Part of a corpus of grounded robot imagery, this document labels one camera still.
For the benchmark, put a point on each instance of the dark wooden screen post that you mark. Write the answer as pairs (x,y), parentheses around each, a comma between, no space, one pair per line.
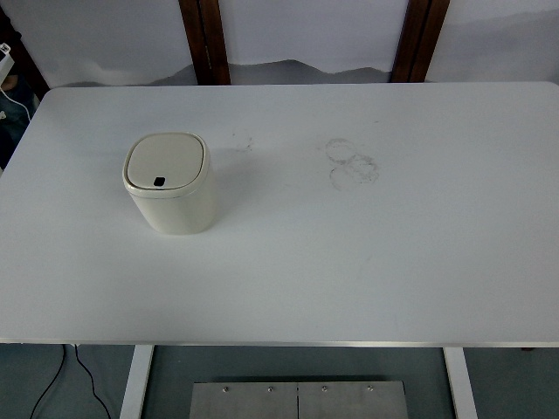
(209,39)
(419,39)

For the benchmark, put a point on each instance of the mountain painted screen panel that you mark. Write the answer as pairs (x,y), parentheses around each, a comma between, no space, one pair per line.
(314,35)
(502,35)
(109,39)

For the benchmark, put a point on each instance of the grey metal plate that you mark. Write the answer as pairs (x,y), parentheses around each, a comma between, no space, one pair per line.
(244,403)
(354,403)

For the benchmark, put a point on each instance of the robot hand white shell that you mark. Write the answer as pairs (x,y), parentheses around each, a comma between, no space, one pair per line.
(4,63)

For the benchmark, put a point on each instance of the white table leg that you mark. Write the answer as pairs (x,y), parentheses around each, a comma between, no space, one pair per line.
(137,384)
(460,384)

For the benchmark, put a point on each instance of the cream plastic lidded trash bin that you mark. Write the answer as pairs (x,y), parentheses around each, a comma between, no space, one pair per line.
(174,209)

